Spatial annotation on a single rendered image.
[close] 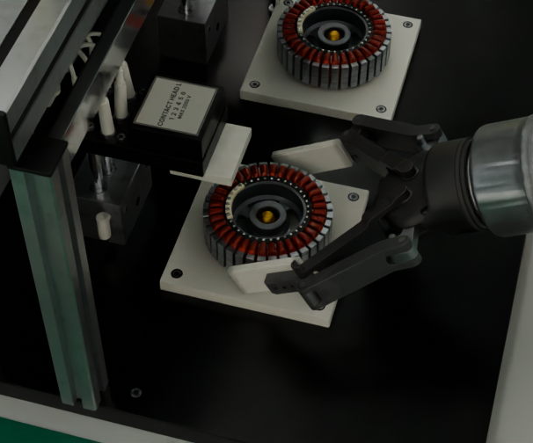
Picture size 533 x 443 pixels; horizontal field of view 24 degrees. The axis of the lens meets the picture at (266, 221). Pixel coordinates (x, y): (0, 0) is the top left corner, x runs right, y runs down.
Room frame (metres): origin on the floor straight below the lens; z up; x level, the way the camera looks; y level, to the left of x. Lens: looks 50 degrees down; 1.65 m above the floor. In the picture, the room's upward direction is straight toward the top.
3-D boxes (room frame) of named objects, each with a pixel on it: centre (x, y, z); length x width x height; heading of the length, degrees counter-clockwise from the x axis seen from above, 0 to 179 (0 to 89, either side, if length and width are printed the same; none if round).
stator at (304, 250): (0.72, 0.00, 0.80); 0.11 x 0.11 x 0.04
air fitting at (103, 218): (0.71, 0.14, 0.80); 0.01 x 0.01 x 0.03; 74
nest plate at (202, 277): (0.71, 0.00, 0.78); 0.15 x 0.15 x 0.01; 74
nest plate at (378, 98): (0.95, -0.07, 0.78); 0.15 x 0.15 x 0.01; 74
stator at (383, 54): (0.95, -0.07, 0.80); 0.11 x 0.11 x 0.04
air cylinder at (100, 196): (0.75, 0.14, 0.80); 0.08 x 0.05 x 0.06; 164
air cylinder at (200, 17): (0.99, 0.07, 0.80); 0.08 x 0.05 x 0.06; 164
